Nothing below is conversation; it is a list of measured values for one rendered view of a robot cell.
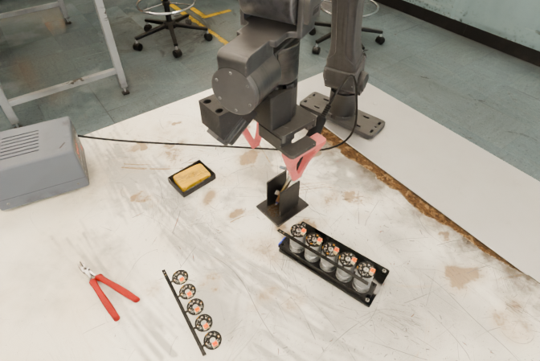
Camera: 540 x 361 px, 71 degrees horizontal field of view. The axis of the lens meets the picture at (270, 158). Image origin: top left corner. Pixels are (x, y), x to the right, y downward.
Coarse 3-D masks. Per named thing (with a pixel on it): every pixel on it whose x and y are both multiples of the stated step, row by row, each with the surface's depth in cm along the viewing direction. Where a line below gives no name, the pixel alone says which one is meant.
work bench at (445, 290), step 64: (128, 128) 86; (192, 128) 86; (128, 192) 71; (256, 192) 71; (320, 192) 71; (384, 192) 71; (0, 256) 61; (64, 256) 61; (128, 256) 61; (192, 256) 61; (256, 256) 61; (384, 256) 61; (448, 256) 61; (0, 320) 54; (64, 320) 54; (128, 320) 54; (192, 320) 54; (256, 320) 54; (320, 320) 54; (384, 320) 54; (448, 320) 54; (512, 320) 54
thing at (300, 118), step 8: (296, 80) 49; (280, 88) 48; (296, 88) 49; (296, 96) 50; (296, 104) 51; (296, 112) 52; (304, 112) 52; (296, 120) 51; (304, 120) 51; (312, 120) 51; (280, 128) 49; (288, 128) 49; (296, 128) 49; (304, 128) 50; (280, 136) 48; (288, 136) 49
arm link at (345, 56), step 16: (336, 0) 64; (352, 0) 63; (336, 16) 67; (352, 16) 65; (336, 32) 69; (352, 32) 68; (336, 48) 72; (352, 48) 71; (336, 64) 75; (352, 64) 73; (336, 80) 78; (352, 80) 76
